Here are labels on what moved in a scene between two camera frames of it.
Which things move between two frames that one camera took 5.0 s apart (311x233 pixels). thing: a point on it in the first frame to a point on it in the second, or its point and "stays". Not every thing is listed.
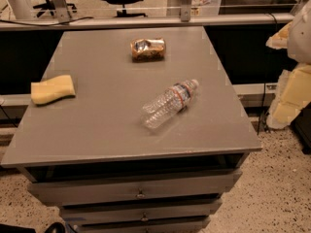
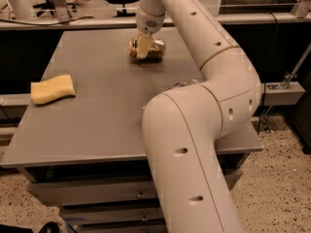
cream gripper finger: (293, 94) to (148, 23)
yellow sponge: (51, 89) stays
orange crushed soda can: (148, 49) stays
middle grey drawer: (151, 211) stays
